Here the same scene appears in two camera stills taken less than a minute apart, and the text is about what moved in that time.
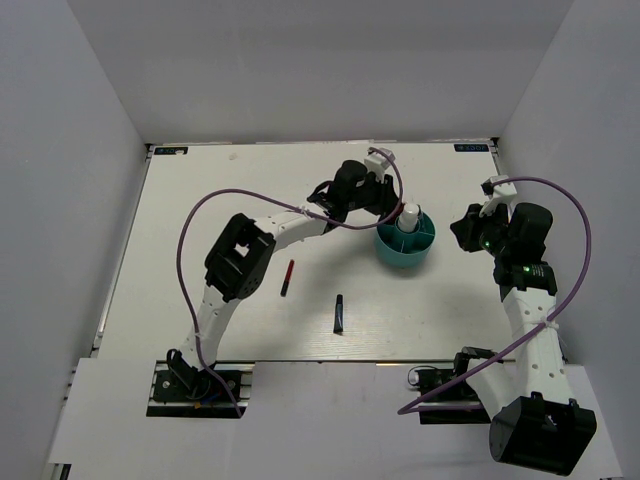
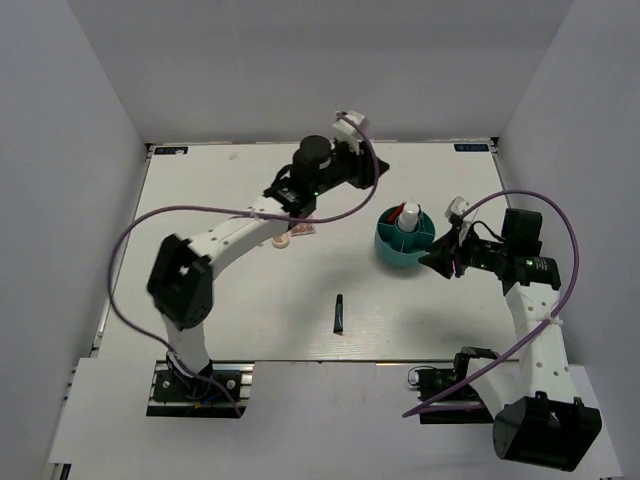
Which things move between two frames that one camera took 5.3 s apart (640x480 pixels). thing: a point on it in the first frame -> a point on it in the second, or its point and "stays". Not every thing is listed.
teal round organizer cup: [405, 248] stays
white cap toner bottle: [408, 220] stays
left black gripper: [388, 200] -> [362, 161]
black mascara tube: [338, 320] stays
